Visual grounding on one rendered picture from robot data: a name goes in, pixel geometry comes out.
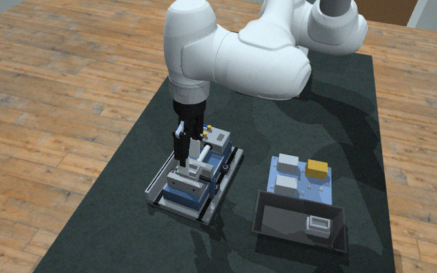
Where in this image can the yellow rectangular block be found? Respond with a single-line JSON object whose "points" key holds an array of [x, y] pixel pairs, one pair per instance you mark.
{"points": [[316, 169]]}

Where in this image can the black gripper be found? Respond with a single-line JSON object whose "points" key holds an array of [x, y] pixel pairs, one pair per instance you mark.
{"points": [[187, 137]]}

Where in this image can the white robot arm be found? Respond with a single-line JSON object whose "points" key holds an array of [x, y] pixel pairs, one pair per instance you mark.
{"points": [[263, 59]]}

